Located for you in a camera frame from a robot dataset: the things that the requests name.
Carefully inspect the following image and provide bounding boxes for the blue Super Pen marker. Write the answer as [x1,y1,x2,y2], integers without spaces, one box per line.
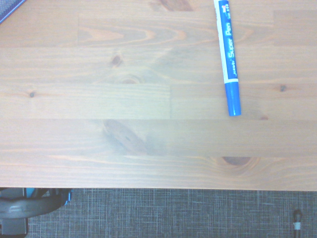
[213,0,242,118]

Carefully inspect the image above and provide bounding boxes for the black and blue headphones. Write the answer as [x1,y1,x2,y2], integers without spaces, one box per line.
[0,187,73,237]

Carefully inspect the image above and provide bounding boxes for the purple mesh desk organizer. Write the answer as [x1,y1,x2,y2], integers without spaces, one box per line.
[0,0,26,25]

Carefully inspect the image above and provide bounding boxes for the black cable plug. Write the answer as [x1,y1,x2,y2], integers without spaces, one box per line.
[292,209,303,238]

